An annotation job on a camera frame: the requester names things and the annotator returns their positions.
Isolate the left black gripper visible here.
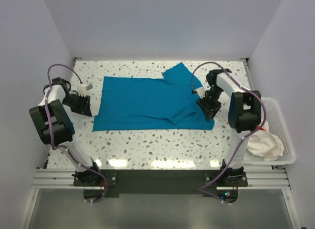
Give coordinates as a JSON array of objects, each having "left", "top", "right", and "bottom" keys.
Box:
[{"left": 63, "top": 93, "right": 93, "bottom": 117}]

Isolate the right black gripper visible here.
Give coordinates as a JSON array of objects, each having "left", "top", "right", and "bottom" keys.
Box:
[{"left": 196, "top": 85, "right": 223, "bottom": 122}]

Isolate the blue polo t shirt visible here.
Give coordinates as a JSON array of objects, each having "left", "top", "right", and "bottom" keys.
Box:
[{"left": 93, "top": 63, "right": 215, "bottom": 131}]

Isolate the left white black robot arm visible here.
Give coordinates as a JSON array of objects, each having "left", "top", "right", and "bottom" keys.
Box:
[{"left": 29, "top": 77, "right": 102, "bottom": 186}]

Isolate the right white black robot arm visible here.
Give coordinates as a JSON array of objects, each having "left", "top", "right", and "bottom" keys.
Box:
[{"left": 192, "top": 69, "right": 261, "bottom": 186}]

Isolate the red white garment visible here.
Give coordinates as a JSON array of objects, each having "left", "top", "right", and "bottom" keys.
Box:
[{"left": 254, "top": 121, "right": 270, "bottom": 132}]

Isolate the white t shirt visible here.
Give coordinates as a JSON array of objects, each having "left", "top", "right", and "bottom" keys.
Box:
[{"left": 247, "top": 130, "right": 284, "bottom": 162}]

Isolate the white plastic basket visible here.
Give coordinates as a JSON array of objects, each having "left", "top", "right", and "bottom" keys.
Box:
[{"left": 244, "top": 97, "right": 296, "bottom": 165}]

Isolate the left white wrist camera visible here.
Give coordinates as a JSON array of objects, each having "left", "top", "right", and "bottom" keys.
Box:
[{"left": 76, "top": 83, "right": 93, "bottom": 96}]

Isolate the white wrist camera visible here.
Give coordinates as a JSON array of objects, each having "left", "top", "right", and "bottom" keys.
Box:
[
  {"left": 192, "top": 87, "right": 206, "bottom": 98},
  {"left": 76, "top": 83, "right": 93, "bottom": 96}
]

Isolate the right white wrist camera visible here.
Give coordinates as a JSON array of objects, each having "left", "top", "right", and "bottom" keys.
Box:
[{"left": 192, "top": 87, "right": 206, "bottom": 98}]

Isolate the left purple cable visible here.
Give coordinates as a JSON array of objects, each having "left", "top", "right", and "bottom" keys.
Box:
[{"left": 46, "top": 64, "right": 109, "bottom": 202}]

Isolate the purple cable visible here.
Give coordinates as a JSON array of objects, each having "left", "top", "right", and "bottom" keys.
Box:
[
  {"left": 190, "top": 61, "right": 268, "bottom": 197},
  {"left": 46, "top": 64, "right": 109, "bottom": 202}
]

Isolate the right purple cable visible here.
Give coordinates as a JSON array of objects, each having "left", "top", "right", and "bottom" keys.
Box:
[{"left": 190, "top": 61, "right": 268, "bottom": 197}]

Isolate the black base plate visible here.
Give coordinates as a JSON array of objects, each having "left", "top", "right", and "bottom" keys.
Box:
[{"left": 73, "top": 168, "right": 248, "bottom": 202}]

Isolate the aluminium rail frame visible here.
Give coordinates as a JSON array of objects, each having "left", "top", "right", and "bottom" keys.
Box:
[{"left": 19, "top": 165, "right": 302, "bottom": 229}]

